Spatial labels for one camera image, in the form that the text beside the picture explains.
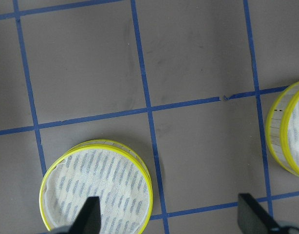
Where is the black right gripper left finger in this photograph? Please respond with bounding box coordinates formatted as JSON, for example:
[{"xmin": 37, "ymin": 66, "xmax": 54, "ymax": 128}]
[{"xmin": 69, "ymin": 196, "xmax": 101, "ymax": 234}]

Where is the yellow-rimmed bamboo steamer near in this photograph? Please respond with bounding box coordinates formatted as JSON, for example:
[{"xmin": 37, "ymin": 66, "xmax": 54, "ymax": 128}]
[{"xmin": 39, "ymin": 139, "xmax": 153, "ymax": 234}]

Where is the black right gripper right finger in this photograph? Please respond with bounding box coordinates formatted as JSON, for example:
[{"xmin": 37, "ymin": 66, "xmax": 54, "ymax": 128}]
[{"xmin": 238, "ymin": 193, "xmax": 280, "ymax": 234}]

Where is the yellow-rimmed bamboo steamer far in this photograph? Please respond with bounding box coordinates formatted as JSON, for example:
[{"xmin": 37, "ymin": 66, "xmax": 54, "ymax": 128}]
[{"xmin": 265, "ymin": 81, "xmax": 299, "ymax": 176}]

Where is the yellow-rimmed bamboo steamer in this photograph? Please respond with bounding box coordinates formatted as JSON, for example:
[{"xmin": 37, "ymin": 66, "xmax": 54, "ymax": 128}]
[
  {"xmin": 39, "ymin": 139, "xmax": 153, "ymax": 234},
  {"xmin": 265, "ymin": 81, "xmax": 299, "ymax": 176}
]

